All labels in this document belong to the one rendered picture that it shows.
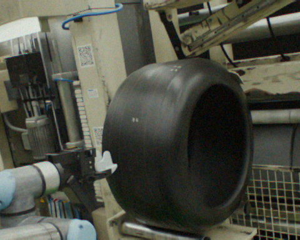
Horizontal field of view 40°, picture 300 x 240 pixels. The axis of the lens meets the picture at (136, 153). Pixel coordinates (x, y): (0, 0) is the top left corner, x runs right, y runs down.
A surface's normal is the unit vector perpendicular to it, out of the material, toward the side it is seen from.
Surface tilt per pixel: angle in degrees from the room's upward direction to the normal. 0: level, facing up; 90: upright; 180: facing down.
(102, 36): 90
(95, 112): 90
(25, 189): 89
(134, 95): 42
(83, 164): 91
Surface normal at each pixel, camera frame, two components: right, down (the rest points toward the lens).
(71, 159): 0.76, 0.05
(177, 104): 0.08, -0.32
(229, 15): -0.64, 0.29
